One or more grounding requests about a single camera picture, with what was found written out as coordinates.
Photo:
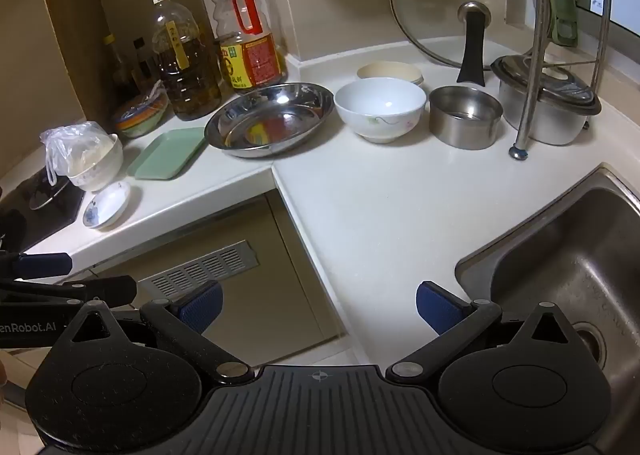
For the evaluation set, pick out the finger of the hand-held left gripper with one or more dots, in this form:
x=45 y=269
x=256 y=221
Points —
x=100 y=287
x=42 y=266

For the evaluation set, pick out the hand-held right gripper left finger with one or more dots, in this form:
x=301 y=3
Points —
x=200 y=307

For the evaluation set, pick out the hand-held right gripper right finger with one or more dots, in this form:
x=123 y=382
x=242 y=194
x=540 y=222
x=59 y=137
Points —
x=440 y=307

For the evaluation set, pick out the small blue patterned saucer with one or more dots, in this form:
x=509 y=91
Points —
x=107 y=205

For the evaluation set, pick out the green rectangular plate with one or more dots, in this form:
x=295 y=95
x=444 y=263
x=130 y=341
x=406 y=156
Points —
x=167 y=155

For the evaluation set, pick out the stainless steel bowl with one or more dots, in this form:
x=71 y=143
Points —
x=465 y=120

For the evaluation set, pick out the stainless steel round plate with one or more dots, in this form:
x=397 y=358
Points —
x=270 y=120

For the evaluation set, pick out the white floral bowl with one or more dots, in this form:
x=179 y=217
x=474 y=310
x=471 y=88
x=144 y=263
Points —
x=380 y=107

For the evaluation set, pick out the cream bowl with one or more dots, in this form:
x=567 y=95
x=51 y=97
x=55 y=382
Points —
x=387 y=71

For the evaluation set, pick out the metal vent grille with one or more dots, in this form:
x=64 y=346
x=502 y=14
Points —
x=200 y=270

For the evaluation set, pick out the black gas stove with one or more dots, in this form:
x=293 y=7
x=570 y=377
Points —
x=30 y=225

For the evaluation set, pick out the beige cabinet door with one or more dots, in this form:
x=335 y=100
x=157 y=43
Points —
x=285 y=320

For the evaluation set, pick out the white patterned bowl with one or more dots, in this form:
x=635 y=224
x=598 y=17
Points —
x=102 y=170

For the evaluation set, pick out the clear plastic bag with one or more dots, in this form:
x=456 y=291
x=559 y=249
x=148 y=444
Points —
x=70 y=147

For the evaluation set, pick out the stainless steel sink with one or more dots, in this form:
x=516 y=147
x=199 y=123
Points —
x=575 y=245

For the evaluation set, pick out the colourful striped bowl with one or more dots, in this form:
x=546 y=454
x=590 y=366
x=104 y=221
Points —
x=140 y=121

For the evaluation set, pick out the dark sauce bottle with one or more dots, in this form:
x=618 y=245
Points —
x=117 y=70
x=143 y=65

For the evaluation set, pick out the steel pot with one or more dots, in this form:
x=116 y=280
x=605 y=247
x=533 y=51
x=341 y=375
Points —
x=550 y=127

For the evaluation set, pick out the dark oil bottle yellow cap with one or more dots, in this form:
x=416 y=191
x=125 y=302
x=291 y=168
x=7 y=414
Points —
x=190 y=85

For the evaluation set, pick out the dark rimmed pot lid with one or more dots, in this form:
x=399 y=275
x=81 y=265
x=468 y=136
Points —
x=565 y=85

